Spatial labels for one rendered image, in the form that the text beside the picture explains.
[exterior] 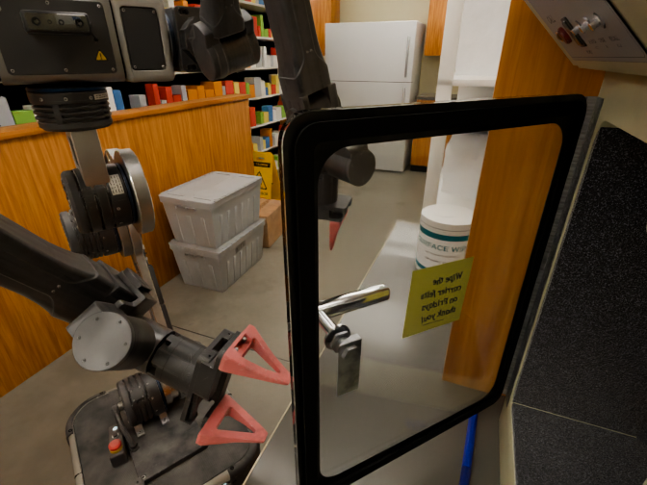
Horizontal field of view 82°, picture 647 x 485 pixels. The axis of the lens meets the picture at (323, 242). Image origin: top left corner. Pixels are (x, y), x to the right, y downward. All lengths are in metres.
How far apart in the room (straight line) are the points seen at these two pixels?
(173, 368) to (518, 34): 0.52
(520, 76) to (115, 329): 0.50
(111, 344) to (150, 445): 1.12
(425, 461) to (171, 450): 1.04
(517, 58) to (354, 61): 4.79
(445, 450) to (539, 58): 0.50
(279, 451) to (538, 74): 0.56
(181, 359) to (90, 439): 1.20
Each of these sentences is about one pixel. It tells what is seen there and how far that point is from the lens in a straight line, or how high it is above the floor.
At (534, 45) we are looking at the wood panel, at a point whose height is 1.43.
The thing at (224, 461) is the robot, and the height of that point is 0.24.
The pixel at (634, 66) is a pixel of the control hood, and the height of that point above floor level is 1.41.
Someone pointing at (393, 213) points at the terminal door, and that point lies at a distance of 0.29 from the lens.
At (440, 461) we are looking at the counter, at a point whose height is 0.94.
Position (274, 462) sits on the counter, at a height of 0.94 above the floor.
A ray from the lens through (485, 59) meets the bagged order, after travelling 1.53.
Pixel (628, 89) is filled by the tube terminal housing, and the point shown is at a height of 1.40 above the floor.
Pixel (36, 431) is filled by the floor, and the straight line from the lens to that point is 2.15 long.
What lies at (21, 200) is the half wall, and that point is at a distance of 2.16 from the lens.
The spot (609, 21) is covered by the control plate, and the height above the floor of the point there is 1.43.
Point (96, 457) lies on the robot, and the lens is 1.60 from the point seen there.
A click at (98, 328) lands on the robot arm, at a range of 0.43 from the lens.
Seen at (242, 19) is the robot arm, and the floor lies 1.48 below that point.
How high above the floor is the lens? 1.42
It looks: 26 degrees down
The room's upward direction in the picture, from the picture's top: straight up
